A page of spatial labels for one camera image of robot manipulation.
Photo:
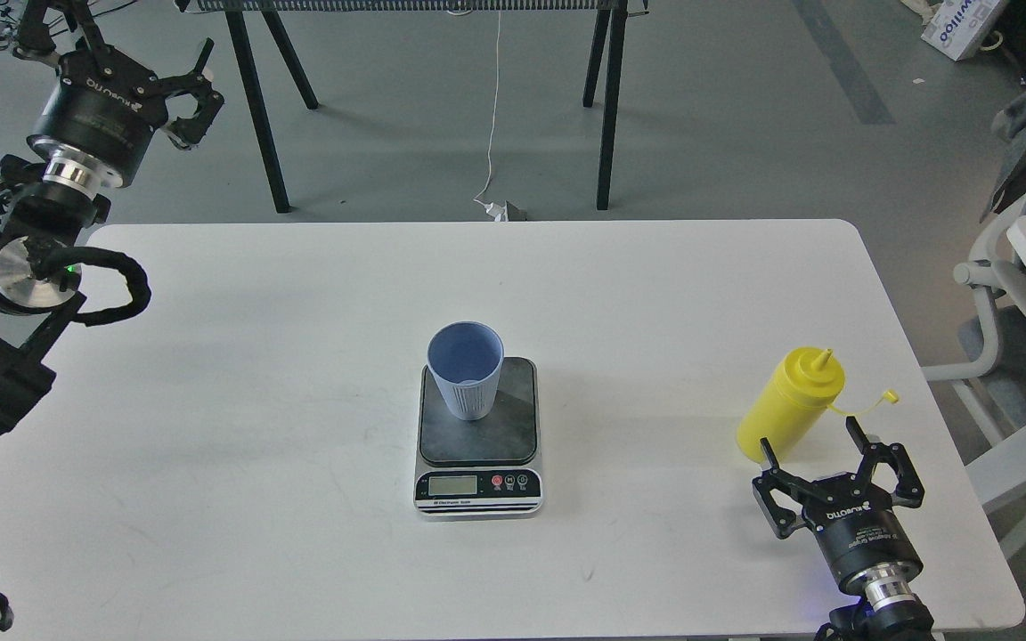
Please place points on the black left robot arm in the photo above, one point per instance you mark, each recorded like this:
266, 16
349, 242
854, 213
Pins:
48, 281

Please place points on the yellow squeeze bottle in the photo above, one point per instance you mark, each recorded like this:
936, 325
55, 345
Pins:
804, 386

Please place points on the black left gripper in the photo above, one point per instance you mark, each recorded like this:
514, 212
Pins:
94, 120

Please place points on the blue plastic cup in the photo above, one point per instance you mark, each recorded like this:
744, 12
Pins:
465, 359

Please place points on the digital kitchen scale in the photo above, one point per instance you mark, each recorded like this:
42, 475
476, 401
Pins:
488, 468

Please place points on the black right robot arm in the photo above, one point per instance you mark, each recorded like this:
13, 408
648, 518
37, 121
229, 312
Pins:
784, 499

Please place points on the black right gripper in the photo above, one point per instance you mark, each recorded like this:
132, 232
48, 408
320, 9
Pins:
865, 539

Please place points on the white cardboard box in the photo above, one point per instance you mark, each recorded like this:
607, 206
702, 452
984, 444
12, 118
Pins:
959, 28

